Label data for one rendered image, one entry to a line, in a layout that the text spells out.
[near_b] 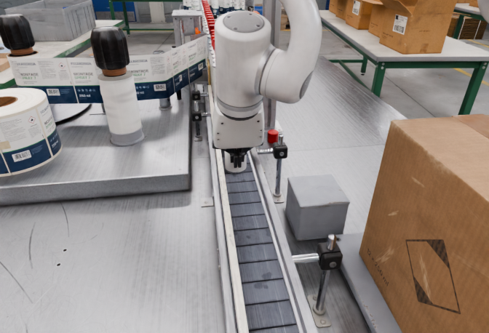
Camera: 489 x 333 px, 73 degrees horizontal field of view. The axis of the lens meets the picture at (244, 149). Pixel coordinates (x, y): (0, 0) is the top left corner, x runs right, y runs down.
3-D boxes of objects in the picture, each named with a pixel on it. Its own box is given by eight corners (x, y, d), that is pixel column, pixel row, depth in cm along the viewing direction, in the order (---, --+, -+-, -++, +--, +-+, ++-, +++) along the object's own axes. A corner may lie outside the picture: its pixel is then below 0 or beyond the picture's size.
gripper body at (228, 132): (263, 86, 63) (259, 126, 71) (209, 89, 62) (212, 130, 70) (271, 113, 58) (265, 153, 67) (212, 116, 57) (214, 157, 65)
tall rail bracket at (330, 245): (281, 307, 54) (287, 231, 45) (324, 301, 54) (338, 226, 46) (286, 326, 51) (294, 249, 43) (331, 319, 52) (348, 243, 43)
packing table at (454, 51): (305, 73, 439) (311, 10, 400) (365, 73, 440) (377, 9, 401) (356, 161, 249) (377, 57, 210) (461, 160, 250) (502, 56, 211)
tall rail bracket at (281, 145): (252, 193, 79) (252, 132, 71) (281, 191, 80) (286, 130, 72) (254, 202, 77) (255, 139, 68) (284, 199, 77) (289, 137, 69)
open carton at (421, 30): (363, 42, 245) (373, -14, 226) (428, 41, 250) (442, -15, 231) (388, 55, 212) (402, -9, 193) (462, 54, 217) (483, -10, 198)
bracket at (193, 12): (173, 11, 131) (173, 9, 130) (201, 11, 132) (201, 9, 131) (172, 17, 119) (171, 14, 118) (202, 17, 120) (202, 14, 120)
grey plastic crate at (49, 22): (50, 27, 288) (43, 0, 277) (97, 27, 291) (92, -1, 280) (14, 42, 236) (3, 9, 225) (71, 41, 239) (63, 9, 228)
